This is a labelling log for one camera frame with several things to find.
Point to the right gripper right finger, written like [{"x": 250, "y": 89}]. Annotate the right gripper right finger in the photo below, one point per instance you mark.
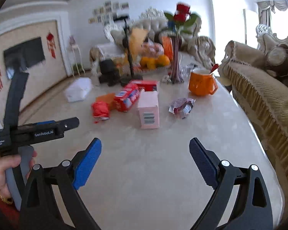
[{"x": 252, "y": 208}]

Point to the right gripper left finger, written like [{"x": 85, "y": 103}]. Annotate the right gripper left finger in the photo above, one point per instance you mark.
[{"x": 39, "y": 209}]

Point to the red wrapper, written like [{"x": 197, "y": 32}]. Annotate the red wrapper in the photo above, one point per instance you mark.
[{"x": 100, "y": 111}]

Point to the orange box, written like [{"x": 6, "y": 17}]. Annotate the orange box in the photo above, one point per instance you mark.
[{"x": 109, "y": 99}]

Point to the red toothpaste box front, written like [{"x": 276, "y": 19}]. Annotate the red toothpaste box front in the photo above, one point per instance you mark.
[{"x": 126, "y": 98}]

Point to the red toothpaste box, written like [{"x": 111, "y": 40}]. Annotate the red toothpaste box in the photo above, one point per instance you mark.
[
  {"x": 147, "y": 85},
  {"x": 126, "y": 98}
]

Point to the silver-red wrapper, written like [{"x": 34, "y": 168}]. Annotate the silver-red wrapper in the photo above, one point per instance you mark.
[{"x": 182, "y": 107}]

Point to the light pink carton box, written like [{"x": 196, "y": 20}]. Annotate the light pink carton box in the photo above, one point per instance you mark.
[{"x": 148, "y": 109}]

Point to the red toothpaste box back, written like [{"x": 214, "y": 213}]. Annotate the red toothpaste box back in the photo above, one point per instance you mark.
[{"x": 147, "y": 85}]

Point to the person's left hand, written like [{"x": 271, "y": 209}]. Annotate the person's left hand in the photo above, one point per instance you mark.
[{"x": 7, "y": 162}]

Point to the white tissue pack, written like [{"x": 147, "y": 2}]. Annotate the white tissue pack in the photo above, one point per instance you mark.
[{"x": 78, "y": 90}]

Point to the red knot ornament far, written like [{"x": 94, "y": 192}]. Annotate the red knot ornament far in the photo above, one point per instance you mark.
[{"x": 51, "y": 44}]

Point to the white side stand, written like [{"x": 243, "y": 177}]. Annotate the white side stand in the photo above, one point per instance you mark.
[{"x": 76, "y": 62}]

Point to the black speaker box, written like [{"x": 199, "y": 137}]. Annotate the black speaker box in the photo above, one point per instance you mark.
[{"x": 109, "y": 73}]

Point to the black phone stand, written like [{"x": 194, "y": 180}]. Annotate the black phone stand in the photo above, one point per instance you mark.
[{"x": 125, "y": 79}]

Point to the side beige sofa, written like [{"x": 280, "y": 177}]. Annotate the side beige sofa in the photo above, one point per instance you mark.
[{"x": 259, "y": 79}]

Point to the orange mug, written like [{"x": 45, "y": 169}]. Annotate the orange mug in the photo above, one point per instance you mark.
[{"x": 202, "y": 82}]

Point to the fruit tray with oranges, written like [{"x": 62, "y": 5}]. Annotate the fruit tray with oranges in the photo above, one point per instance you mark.
[{"x": 151, "y": 57}]

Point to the far cream sofa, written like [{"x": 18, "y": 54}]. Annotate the far cream sofa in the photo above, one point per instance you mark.
[{"x": 197, "y": 48}]

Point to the red gift box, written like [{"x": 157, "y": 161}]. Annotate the red gift box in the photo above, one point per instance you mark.
[{"x": 168, "y": 48}]

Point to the rose vase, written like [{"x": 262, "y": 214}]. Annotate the rose vase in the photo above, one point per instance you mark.
[{"x": 179, "y": 23}]

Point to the wall-mounted black television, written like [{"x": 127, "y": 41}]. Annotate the wall-mounted black television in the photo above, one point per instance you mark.
[{"x": 23, "y": 56}]

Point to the wall photo collage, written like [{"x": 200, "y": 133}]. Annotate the wall photo collage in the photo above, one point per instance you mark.
[{"x": 107, "y": 13}]

